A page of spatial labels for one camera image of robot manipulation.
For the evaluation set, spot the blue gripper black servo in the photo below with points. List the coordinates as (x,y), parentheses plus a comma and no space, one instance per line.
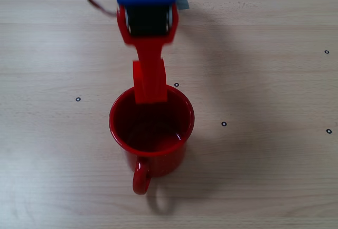
(148,23)

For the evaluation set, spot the red enamel mug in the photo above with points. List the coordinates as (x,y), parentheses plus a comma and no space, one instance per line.
(163,163)

